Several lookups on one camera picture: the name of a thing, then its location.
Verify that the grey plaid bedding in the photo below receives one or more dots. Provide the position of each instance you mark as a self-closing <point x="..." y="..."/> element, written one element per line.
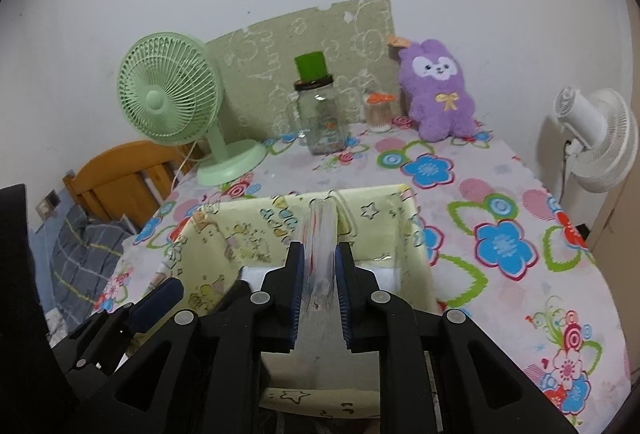
<point x="75" y="254"/>

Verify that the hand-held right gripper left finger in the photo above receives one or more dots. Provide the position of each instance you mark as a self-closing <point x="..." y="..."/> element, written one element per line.
<point x="296" y="284"/>

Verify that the yellow printed fabric storage box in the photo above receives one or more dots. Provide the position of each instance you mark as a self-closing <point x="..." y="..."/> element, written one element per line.
<point x="250" y="224"/>

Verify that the clear plastic packet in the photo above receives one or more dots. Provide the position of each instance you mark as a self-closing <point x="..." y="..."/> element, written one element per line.
<point x="320" y="239"/>

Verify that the wall socket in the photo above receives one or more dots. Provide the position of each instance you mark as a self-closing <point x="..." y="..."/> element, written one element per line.
<point x="48" y="206"/>

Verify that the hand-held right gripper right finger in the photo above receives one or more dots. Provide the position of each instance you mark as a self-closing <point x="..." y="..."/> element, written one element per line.
<point x="343" y="284"/>

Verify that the green printed board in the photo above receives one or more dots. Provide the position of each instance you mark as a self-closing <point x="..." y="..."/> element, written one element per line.
<point x="260" y="63"/>

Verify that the glass jar with green lid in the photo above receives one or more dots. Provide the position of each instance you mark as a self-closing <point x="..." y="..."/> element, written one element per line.
<point x="322" y="123"/>

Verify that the white standing fan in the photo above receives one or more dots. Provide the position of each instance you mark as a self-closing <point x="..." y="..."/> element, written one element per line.
<point x="580" y="113"/>

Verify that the purple plush bunny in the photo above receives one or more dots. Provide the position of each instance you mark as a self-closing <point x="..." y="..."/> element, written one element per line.
<point x="440" y="113"/>

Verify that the toothpick holder with orange lid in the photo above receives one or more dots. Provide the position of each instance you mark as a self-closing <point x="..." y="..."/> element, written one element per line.
<point x="378" y="116"/>

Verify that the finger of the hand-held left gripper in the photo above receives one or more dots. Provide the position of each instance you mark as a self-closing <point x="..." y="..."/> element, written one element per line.
<point x="232" y="299"/>
<point x="157" y="301"/>

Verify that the beige cabinet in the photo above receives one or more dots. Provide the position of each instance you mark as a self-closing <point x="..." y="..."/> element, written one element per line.
<point x="612" y="224"/>

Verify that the tan box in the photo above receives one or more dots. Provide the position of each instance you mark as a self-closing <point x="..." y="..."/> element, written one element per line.
<point x="397" y="41"/>

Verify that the green desk fan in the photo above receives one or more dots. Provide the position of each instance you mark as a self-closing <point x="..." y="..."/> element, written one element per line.
<point x="160" y="98"/>

